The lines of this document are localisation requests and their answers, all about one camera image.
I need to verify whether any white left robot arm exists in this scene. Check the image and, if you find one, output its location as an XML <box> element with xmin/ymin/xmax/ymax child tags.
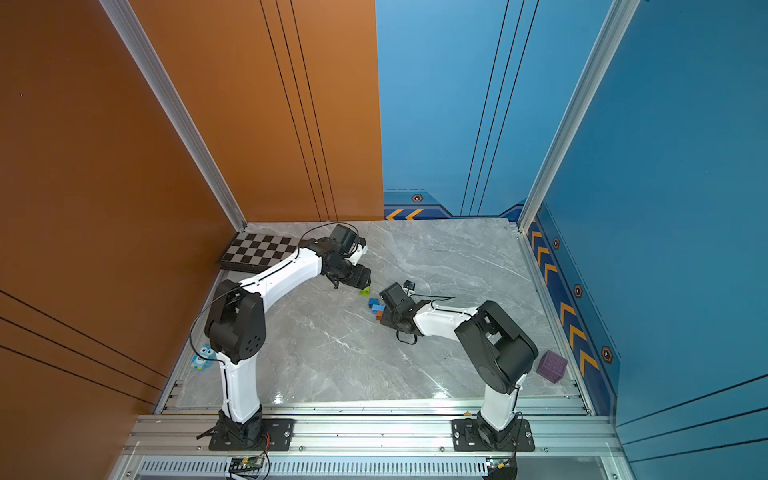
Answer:
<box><xmin>198</xmin><ymin>238</ymin><xmax>371</xmax><ymax>451</ymax></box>

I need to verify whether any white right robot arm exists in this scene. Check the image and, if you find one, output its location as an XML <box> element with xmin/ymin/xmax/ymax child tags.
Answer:
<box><xmin>380</xmin><ymin>296</ymin><xmax>539</xmax><ymax>454</ymax></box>

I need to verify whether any black white checkerboard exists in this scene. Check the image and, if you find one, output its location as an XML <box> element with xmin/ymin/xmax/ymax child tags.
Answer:
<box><xmin>218</xmin><ymin>232</ymin><xmax>299</xmax><ymax>274</ymax></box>

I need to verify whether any purple cube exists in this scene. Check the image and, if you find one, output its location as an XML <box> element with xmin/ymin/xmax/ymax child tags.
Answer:
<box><xmin>536</xmin><ymin>350</ymin><xmax>568</xmax><ymax>384</ymax></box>

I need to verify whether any blue owl toy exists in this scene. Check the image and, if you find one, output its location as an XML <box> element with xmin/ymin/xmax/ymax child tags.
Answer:
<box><xmin>191</xmin><ymin>345</ymin><xmax>216</xmax><ymax>371</ymax></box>

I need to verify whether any right circuit board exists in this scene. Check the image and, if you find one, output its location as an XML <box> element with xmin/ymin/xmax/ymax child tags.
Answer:
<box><xmin>486</xmin><ymin>457</ymin><xmax>518</xmax><ymax>480</ymax></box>

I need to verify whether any circuit board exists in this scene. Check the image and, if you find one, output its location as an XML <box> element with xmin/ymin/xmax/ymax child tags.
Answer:
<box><xmin>486</xmin><ymin>457</ymin><xmax>518</xmax><ymax>480</ymax></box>
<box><xmin>226</xmin><ymin>455</ymin><xmax>269</xmax><ymax>479</ymax></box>

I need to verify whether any left circuit board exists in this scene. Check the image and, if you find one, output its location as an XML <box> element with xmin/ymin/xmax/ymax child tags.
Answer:
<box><xmin>226</xmin><ymin>455</ymin><xmax>269</xmax><ymax>479</ymax></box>

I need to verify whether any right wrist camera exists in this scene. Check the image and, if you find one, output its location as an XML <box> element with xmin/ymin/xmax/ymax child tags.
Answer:
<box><xmin>379</xmin><ymin>282</ymin><xmax>416</xmax><ymax>312</ymax></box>

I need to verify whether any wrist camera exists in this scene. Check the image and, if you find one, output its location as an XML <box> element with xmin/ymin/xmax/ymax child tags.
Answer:
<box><xmin>329</xmin><ymin>224</ymin><xmax>367</xmax><ymax>265</ymax></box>
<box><xmin>379</xmin><ymin>282</ymin><xmax>416</xmax><ymax>312</ymax></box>

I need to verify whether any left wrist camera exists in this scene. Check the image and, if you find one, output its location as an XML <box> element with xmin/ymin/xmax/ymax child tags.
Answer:
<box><xmin>329</xmin><ymin>224</ymin><xmax>367</xmax><ymax>265</ymax></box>

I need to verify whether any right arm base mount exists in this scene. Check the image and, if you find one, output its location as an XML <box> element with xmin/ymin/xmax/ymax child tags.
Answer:
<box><xmin>451</xmin><ymin>417</ymin><xmax>536</xmax><ymax>453</ymax></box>

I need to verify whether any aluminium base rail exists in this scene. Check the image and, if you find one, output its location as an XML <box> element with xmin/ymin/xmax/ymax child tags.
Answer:
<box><xmin>111</xmin><ymin>396</ymin><xmax>632</xmax><ymax>479</ymax></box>

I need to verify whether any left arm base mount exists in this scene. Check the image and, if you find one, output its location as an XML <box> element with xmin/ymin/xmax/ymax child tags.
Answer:
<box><xmin>198</xmin><ymin>415</ymin><xmax>295</xmax><ymax>453</ymax></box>

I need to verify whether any aluminium corner post left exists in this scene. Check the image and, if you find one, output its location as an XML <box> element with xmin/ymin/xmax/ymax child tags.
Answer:
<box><xmin>100</xmin><ymin>0</ymin><xmax>247</xmax><ymax>231</ymax></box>

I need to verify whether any aluminium corner post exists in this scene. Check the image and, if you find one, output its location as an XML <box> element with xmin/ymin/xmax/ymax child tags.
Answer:
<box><xmin>517</xmin><ymin>0</ymin><xmax>640</xmax><ymax>233</ymax></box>
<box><xmin>100</xmin><ymin>0</ymin><xmax>247</xmax><ymax>231</ymax></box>

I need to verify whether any aluminium corner post right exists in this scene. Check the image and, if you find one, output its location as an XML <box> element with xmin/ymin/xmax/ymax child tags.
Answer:
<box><xmin>517</xmin><ymin>0</ymin><xmax>640</xmax><ymax>233</ymax></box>

